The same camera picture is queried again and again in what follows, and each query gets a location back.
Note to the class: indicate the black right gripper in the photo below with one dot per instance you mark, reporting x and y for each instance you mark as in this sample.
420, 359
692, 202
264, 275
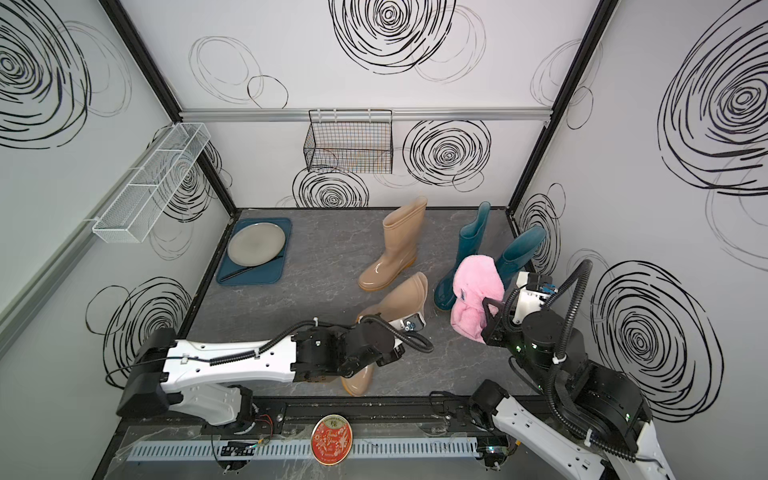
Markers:
493, 324

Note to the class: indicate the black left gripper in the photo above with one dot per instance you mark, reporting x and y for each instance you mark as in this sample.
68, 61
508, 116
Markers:
393, 354

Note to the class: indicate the green rubber boot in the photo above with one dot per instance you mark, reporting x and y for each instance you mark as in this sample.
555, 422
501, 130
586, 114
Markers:
518, 253
470, 240

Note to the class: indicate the pink microfiber cloth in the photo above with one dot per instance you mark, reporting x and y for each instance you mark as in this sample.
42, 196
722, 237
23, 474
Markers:
475, 279

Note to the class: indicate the beige rubber boot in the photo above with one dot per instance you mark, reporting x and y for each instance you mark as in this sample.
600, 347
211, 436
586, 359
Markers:
402, 230
406, 299

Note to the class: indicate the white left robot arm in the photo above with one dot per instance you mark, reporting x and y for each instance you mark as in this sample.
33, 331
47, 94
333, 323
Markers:
206, 380

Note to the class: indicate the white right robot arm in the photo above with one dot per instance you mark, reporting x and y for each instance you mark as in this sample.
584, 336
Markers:
599, 424

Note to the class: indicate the grey round plate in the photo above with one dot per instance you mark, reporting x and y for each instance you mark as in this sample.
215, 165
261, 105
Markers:
256, 244

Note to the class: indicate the black mounting rail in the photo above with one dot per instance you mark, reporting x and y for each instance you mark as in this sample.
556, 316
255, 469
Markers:
438, 413

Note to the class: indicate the white slotted cable duct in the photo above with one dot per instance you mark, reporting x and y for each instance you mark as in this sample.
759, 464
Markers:
367, 448

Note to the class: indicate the black wire basket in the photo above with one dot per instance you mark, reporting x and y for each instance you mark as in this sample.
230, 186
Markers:
356, 147

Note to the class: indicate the white wire shelf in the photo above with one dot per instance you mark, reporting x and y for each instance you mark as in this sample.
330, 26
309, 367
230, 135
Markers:
151, 187

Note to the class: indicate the grey wall rail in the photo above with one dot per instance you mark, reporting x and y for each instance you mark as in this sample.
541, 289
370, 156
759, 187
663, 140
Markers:
367, 114

